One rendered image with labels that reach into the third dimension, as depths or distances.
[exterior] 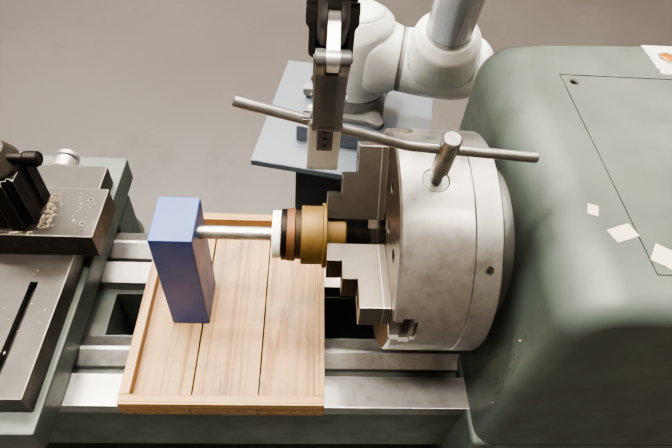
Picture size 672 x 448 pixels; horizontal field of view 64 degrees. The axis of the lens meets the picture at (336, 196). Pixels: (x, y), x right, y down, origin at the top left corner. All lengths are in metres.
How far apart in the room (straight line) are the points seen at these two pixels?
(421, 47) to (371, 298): 0.69
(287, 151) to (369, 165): 0.65
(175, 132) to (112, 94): 0.43
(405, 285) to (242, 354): 0.35
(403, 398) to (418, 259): 0.33
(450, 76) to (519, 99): 0.47
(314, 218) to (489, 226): 0.24
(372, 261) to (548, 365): 0.25
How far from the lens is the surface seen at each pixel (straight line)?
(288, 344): 0.91
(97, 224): 0.92
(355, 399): 0.90
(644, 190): 0.73
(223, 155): 2.46
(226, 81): 2.87
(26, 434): 0.89
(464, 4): 1.12
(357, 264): 0.73
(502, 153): 0.62
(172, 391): 0.90
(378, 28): 1.27
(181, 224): 0.77
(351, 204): 0.75
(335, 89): 0.41
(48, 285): 0.94
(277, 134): 1.42
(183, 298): 0.88
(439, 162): 0.62
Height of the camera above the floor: 1.70
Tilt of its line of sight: 48 degrees down
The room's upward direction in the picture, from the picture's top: 6 degrees clockwise
